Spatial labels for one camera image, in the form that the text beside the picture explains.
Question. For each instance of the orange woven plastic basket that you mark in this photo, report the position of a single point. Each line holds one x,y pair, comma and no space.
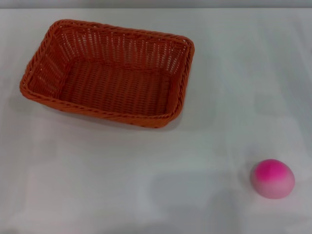
117,85

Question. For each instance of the pink peach toy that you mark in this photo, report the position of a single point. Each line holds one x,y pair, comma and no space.
271,179

